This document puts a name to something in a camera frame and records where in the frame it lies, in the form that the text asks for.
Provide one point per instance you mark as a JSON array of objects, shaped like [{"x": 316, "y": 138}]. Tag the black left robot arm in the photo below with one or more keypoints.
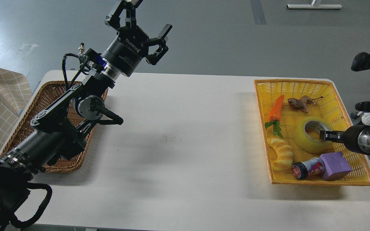
[{"x": 22, "y": 202}]

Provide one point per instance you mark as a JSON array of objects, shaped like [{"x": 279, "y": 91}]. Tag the white stand base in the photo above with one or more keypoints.
[{"x": 314, "y": 4}]

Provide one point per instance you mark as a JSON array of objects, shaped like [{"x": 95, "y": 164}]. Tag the yellow tape roll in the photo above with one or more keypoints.
[{"x": 305, "y": 141}]

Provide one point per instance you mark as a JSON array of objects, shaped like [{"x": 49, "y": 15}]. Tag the yellow toy croissant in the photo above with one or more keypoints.
[{"x": 284, "y": 152}]

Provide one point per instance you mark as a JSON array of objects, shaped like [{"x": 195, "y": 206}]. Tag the orange toy carrot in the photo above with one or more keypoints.
[{"x": 274, "y": 117}]

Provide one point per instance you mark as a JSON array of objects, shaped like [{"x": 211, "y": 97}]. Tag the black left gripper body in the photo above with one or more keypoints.
[{"x": 125, "y": 52}]

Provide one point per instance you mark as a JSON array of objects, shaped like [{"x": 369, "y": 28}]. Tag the yellow plastic basket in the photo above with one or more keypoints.
[{"x": 330, "y": 108}]

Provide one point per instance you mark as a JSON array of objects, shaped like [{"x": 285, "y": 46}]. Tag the purple foam block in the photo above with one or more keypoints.
[{"x": 336, "y": 166}]

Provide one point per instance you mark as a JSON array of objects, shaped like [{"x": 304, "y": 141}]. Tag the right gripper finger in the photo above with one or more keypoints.
[{"x": 333, "y": 136}]

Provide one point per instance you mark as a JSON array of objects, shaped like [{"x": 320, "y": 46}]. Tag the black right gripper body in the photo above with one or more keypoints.
[{"x": 357, "y": 139}]

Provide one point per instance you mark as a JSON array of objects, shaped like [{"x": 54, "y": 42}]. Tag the brown wicker basket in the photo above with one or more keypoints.
[{"x": 61, "y": 130}]

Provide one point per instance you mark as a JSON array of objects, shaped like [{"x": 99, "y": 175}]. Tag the small dark can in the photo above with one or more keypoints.
[{"x": 304, "y": 169}]

